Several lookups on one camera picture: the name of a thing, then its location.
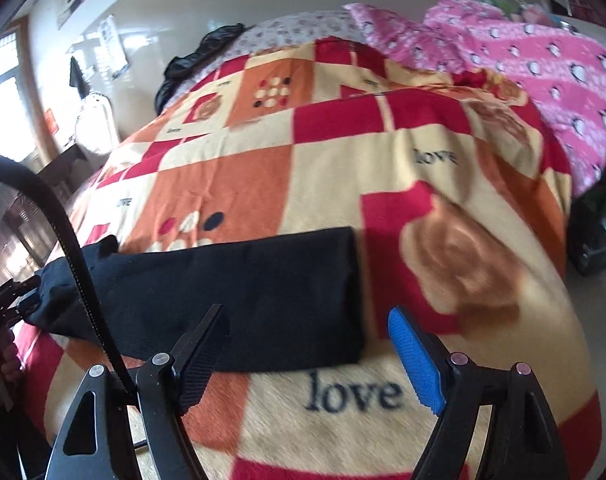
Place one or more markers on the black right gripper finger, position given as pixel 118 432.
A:
pixel 12 291

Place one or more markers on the black pants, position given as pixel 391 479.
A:
pixel 293 301

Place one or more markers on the dark wooden table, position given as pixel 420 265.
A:
pixel 67 172

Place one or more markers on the white chair with lace cover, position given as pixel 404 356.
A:
pixel 95 128

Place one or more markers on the orange red patterned blanket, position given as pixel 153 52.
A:
pixel 458 195

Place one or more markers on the black garment on bed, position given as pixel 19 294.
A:
pixel 181 68

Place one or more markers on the pink penguin print quilt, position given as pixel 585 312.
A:
pixel 564 73

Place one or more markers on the white floral bed sheet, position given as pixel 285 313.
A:
pixel 286 31

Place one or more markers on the wall calendar poster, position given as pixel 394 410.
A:
pixel 114 54

